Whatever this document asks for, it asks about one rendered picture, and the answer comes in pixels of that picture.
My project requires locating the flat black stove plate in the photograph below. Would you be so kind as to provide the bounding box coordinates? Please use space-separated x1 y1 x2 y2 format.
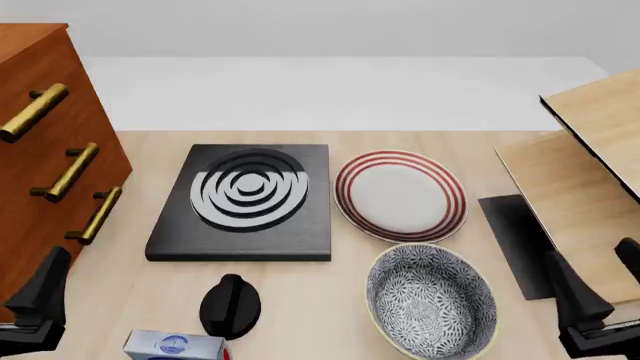
144 143 333 264

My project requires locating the cream cheese box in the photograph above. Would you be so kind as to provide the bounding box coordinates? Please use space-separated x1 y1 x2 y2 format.
122 329 231 360

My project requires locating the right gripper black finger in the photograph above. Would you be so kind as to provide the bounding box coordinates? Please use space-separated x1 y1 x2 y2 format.
614 237 640 287
544 249 616 334

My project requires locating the white plate with red rings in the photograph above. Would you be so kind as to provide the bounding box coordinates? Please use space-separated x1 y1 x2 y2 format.
333 149 471 245

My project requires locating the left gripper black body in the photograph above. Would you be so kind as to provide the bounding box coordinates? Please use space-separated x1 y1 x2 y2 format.
0 318 67 356

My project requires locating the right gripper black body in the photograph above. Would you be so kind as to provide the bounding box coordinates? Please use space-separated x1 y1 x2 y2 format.
557 318 640 360

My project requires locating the long brass drawer handle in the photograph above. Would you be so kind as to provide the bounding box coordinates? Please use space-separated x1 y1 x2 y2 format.
0 82 71 144

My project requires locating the patterned grey bowl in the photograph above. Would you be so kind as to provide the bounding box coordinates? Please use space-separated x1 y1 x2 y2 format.
365 242 501 360

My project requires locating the round black stove knob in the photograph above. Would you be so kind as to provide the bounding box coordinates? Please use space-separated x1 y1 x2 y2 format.
198 273 263 342

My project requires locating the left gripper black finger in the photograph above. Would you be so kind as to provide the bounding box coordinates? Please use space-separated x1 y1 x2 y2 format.
3 246 72 330

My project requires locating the pale wooden shelf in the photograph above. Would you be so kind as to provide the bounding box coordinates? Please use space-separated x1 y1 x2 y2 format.
477 66 640 306

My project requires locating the wooden cabinet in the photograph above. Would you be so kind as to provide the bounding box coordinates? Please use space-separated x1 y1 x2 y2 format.
0 22 134 324

